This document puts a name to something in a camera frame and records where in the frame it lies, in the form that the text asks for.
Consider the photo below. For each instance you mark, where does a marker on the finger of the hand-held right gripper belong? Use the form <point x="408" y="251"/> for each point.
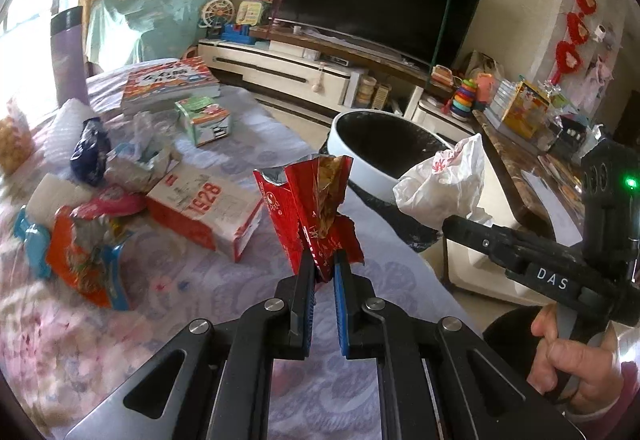
<point x="480" y="235"/>

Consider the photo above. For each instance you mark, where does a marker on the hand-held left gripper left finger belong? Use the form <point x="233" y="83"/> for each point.
<point x="304" y="292"/>

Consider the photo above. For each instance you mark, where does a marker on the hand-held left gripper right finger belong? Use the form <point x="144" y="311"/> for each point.
<point x="341" y="302"/>

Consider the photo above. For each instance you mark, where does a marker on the white plastic bag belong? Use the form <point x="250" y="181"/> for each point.
<point x="445" y="180"/>

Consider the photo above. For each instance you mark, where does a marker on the red snack wrapper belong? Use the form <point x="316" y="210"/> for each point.
<point x="295" y="200"/>

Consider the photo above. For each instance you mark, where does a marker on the black bin with white rim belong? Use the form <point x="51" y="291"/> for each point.
<point x="380" y="145"/>

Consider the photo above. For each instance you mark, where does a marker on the pink wrapper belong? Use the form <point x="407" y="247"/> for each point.
<point x="110" y="202"/>

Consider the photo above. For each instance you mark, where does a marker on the white foam block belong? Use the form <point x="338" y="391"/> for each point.
<point x="55" y="197"/>

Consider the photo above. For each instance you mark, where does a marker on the person's right hand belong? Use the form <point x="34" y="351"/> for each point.
<point x="585" y="365"/>

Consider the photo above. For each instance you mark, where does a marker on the brown side counter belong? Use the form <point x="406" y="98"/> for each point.
<point x="515" y="160"/>

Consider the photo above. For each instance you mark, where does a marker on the floral tablecloth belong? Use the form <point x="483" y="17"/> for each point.
<point x="210" y="300"/>

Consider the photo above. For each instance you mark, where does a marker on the red and white carton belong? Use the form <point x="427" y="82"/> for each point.
<point x="200" y="210"/>

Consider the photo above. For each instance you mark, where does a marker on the colourful toy box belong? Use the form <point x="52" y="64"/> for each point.
<point x="525" y="108"/>

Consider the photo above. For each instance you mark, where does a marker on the green carton box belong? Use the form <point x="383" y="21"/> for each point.
<point x="205" y="123"/>

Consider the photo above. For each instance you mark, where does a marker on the crumpled clear plastic packet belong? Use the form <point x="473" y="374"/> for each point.
<point x="137" y="155"/>

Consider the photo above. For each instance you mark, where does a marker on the orange snack packet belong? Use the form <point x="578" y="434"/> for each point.
<point x="80" y="260"/>

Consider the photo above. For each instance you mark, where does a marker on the white television cabinet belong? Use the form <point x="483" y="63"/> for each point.
<point x="280" y="65"/>

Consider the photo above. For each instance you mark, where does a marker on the red picture book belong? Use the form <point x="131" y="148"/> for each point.
<point x="165" y="80"/>

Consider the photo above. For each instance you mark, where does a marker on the dark blue snack packet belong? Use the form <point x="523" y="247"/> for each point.
<point x="90" y="150"/>

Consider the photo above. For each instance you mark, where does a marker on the light blue wrapper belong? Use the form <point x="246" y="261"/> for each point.
<point x="32" y="242"/>

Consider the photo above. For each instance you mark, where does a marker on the toy telephone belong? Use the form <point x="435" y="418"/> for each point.
<point x="252" y="13"/>

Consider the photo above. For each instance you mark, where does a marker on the white bubble wrap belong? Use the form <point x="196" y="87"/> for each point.
<point x="62" y="133"/>

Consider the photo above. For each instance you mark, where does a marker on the ferris wheel toy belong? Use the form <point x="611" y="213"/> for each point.
<point x="217" y="13"/>

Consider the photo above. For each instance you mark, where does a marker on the teal covered chair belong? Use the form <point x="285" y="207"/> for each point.
<point x="145" y="20"/>

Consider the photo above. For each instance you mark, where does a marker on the clear jar of snacks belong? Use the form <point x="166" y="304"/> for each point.
<point x="15" y="140"/>

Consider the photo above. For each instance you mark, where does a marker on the purple thermos bottle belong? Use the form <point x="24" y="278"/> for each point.
<point x="67" y="55"/>

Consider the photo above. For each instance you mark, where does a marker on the red hanging wall decoration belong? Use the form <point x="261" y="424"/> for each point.
<point x="575" y="30"/>

